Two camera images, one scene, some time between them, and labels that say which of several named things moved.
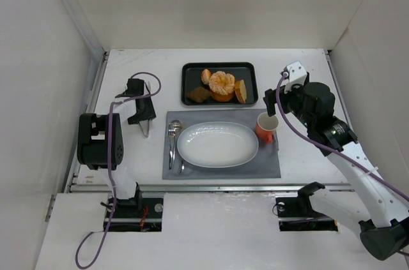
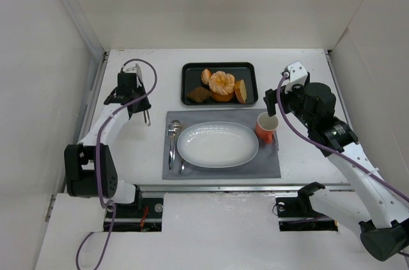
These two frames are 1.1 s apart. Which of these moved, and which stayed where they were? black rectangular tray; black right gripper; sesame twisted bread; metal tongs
Moved: metal tongs
Stayed: sesame twisted bread; black rectangular tray; black right gripper
